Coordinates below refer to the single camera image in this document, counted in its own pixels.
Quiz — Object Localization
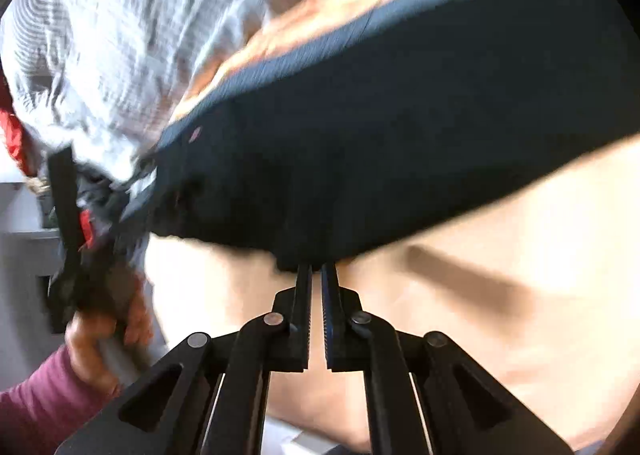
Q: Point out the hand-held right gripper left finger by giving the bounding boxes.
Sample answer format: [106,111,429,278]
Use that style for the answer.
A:
[55,264,314,455]

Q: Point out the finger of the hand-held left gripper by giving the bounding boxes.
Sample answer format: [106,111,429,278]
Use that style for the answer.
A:
[105,168,158,231]

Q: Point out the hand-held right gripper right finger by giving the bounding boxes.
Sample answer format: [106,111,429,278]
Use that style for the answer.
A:
[320,262,576,455]

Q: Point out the black pants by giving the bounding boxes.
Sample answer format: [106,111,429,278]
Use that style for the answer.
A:
[132,0,640,272]

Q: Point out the person's left hand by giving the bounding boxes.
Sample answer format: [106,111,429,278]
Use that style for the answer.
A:
[64,275,154,397]

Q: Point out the red printed pillow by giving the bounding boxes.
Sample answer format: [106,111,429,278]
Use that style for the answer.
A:
[0,78,40,177]

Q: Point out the grey striped duvet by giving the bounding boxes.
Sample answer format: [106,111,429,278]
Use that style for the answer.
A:
[0,0,401,198]

